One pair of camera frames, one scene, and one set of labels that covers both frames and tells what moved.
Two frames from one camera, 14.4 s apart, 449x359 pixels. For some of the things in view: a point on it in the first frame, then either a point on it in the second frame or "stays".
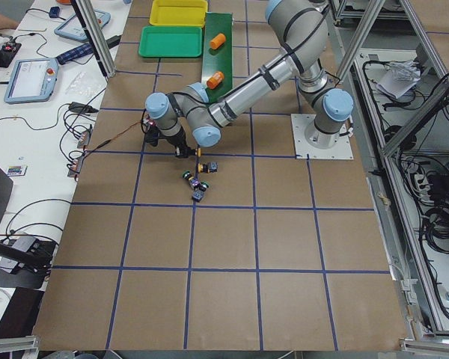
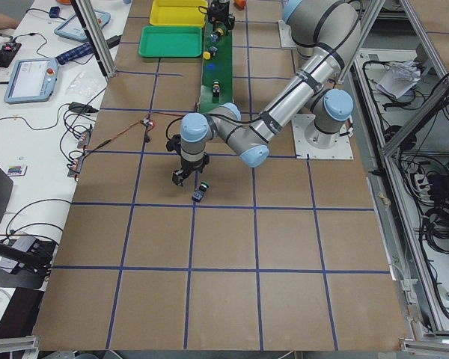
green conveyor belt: x=218 y=60 stays
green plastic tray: x=170 y=41 stays
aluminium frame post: x=88 y=11 stays
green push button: x=199 y=193 stays
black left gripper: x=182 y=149 → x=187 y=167
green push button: x=187 y=175 → x=216 y=88
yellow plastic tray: x=185 y=13 stays
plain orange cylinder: x=217 y=41 → x=239 y=4
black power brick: x=113 y=41 stays
